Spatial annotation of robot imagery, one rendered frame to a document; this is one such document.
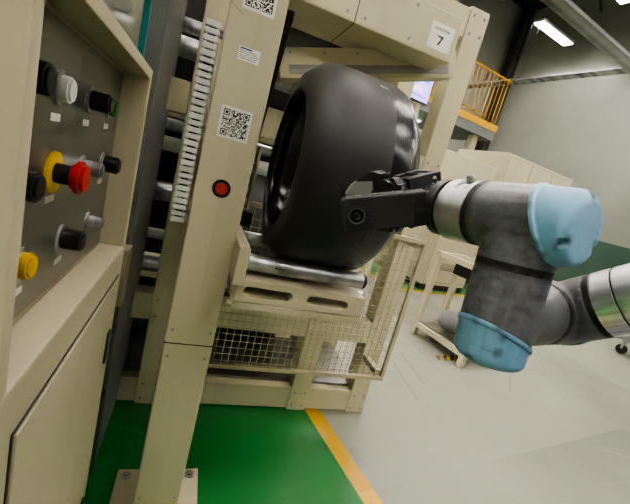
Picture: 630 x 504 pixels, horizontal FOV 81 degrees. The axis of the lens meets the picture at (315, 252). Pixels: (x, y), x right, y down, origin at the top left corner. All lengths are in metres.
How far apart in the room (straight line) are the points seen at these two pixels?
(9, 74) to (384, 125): 0.71
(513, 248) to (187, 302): 0.84
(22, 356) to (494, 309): 0.48
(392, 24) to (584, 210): 1.11
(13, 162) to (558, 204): 0.44
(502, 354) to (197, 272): 0.79
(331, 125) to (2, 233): 0.65
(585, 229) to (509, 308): 0.10
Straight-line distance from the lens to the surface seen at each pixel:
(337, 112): 0.86
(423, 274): 5.37
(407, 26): 1.45
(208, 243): 1.00
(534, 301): 0.42
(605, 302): 0.50
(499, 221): 0.41
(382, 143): 0.88
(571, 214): 0.39
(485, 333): 0.41
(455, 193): 0.46
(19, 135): 0.35
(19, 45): 0.35
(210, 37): 1.01
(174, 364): 1.14
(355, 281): 1.03
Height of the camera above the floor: 1.16
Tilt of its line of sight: 12 degrees down
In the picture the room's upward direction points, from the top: 15 degrees clockwise
